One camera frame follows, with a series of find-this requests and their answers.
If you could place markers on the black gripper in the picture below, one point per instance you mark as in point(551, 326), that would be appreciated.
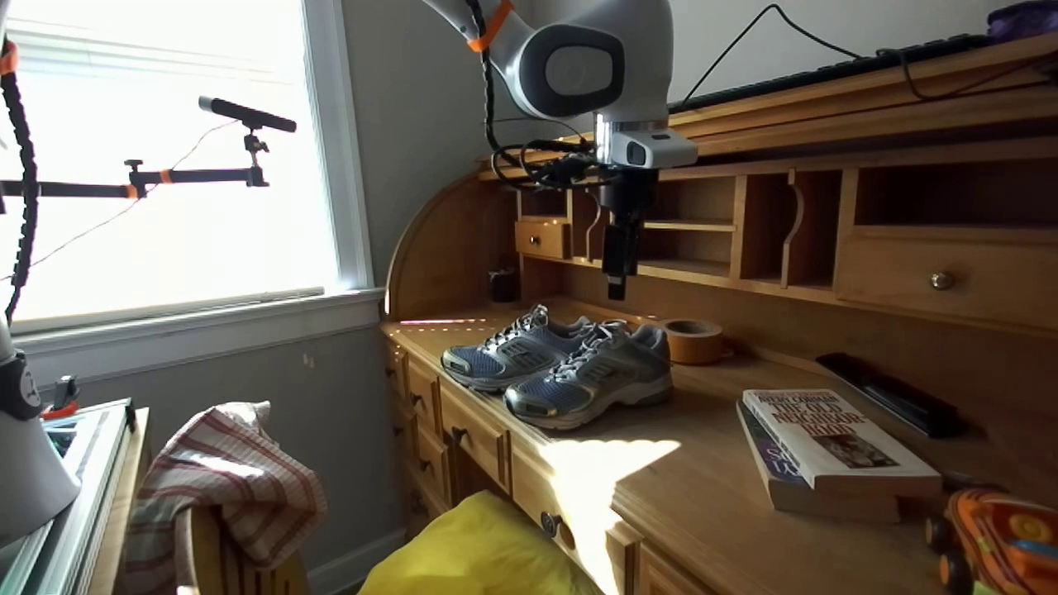
point(628, 195)

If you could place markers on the blue grey sneaker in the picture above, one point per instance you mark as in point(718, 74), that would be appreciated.
point(610, 369)
point(531, 344)

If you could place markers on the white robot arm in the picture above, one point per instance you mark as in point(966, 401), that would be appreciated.
point(610, 60)

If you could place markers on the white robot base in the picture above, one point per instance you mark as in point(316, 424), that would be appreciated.
point(35, 482)

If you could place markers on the orange masking tape roll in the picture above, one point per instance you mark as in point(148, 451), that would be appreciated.
point(695, 343)

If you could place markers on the wooden roll-top desk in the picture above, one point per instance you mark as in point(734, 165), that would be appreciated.
point(903, 220)

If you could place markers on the top paperback book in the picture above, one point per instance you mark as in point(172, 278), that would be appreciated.
point(839, 447)

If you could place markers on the black remote control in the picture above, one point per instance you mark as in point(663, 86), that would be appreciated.
point(896, 399)

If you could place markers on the yellow cushion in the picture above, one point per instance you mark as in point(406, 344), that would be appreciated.
point(481, 545)

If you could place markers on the striped cloth on chair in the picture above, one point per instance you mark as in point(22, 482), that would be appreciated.
point(219, 456)

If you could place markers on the black keyboard on desk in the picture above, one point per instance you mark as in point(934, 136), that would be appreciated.
point(841, 71)

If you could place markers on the orange toy car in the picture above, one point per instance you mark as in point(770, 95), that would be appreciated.
point(992, 544)

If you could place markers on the purple object on desk top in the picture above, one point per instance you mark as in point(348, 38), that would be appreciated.
point(1023, 17)

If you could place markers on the wooden chair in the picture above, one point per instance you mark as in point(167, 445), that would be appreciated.
point(211, 564)

